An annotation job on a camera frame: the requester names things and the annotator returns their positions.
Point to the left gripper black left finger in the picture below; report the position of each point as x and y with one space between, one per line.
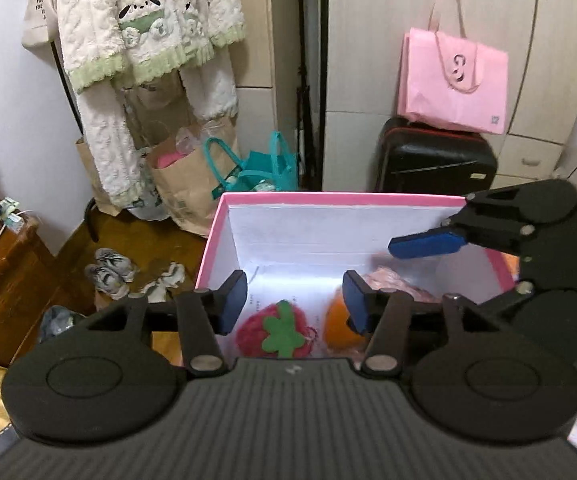
198 317

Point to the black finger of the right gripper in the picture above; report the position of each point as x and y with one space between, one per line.
434 242
507 304

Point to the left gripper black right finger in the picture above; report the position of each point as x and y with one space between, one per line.
384 317

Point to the pink floral cloth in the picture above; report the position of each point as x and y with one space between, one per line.
388 279

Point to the orange soft ball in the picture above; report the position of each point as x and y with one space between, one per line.
337 335

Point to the red strawberry plush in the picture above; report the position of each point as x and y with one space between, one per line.
279 331

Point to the black suitcase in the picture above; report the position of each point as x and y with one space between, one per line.
414 158

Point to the right grey sneaker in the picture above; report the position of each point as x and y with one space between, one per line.
120 264

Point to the grey sneaker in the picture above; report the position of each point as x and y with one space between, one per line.
107 281
120 264

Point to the left grey sneaker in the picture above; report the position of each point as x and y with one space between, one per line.
107 281

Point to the pink storage box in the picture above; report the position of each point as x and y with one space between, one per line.
297 247

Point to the teal tote bag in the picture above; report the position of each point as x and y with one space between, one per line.
259 172

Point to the pink tote bag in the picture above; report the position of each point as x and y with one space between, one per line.
451 82

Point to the brown paper bag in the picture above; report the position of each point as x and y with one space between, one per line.
184 190

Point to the brown wooden cabinet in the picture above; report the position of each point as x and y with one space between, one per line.
27 283

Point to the beige wardrobe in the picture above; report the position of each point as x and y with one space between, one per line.
358 52

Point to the cream knitted cardigan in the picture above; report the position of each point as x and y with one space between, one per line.
112 44

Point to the beige canvas tote bag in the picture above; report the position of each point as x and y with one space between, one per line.
40 23

